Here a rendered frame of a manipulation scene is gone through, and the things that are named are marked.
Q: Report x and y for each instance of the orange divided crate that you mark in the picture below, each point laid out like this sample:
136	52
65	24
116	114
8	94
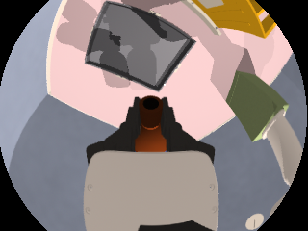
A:
237	15

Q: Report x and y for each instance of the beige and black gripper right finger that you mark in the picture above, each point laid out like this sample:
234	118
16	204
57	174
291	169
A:
177	138

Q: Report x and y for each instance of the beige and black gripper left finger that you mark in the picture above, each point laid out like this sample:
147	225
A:
121	140

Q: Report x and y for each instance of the brown glass bottle with blue label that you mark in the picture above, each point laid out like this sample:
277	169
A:
150	138

